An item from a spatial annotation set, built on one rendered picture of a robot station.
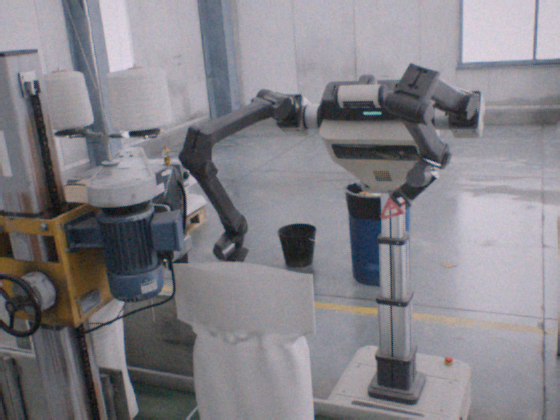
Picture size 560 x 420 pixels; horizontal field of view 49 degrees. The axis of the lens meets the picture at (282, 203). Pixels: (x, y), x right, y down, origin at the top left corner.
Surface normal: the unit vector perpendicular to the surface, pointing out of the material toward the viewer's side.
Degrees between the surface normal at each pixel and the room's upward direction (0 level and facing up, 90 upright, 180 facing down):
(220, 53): 90
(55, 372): 90
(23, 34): 90
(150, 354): 90
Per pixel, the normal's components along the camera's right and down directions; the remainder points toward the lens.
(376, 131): -0.32, -0.54
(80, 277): 0.93, 0.04
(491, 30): -0.37, 0.30
